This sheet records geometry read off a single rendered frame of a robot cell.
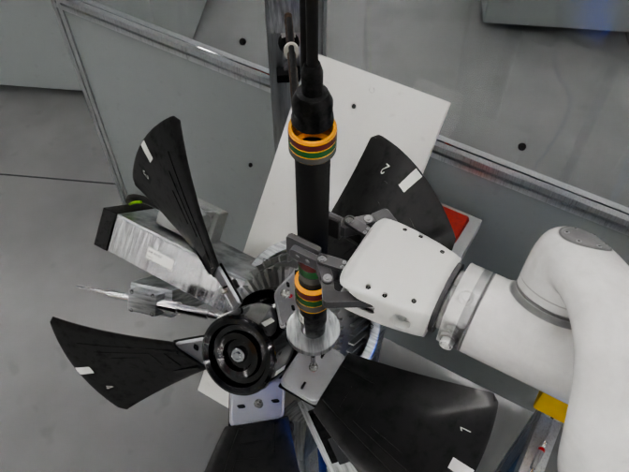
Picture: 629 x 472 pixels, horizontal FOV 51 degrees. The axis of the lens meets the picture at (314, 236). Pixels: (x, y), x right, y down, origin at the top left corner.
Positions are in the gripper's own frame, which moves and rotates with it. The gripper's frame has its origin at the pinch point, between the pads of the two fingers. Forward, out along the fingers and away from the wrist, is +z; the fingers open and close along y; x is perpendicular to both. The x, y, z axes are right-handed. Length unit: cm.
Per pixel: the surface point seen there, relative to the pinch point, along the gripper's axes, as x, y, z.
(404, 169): -8.5, 21.4, -1.5
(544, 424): -64, 26, -35
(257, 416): -40.8, -7.4, 5.5
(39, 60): -130, 109, 205
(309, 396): -31.9, -4.0, -1.6
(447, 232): -8.2, 14.2, -10.7
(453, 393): -31.7, 6.7, -19.1
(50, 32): -114, 113, 196
